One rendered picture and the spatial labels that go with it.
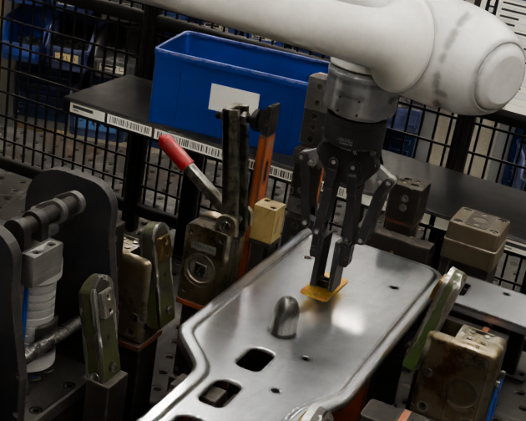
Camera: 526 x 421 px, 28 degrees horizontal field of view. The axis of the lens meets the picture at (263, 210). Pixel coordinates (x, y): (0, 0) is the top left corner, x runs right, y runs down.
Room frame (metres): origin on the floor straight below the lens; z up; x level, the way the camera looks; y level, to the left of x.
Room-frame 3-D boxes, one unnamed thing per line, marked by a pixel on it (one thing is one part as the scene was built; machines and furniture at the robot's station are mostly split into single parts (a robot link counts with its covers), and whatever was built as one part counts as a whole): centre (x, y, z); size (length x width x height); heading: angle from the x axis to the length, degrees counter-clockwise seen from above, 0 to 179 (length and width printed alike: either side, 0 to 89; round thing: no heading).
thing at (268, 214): (1.35, -0.01, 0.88); 0.04 x 0.04 x 0.36; 68
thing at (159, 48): (1.76, 0.06, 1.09); 0.30 x 0.17 x 0.13; 77
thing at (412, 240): (1.47, -0.20, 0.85); 0.12 x 0.03 x 0.30; 68
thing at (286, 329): (1.11, -0.05, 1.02); 0.03 x 0.03 x 0.07
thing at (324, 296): (1.23, -0.10, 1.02); 0.08 x 0.04 x 0.01; 158
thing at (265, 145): (1.38, 0.01, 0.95); 0.03 x 0.01 x 0.50; 158
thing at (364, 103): (1.23, -0.09, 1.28); 0.09 x 0.09 x 0.06
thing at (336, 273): (1.22, -0.11, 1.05); 0.03 x 0.01 x 0.07; 158
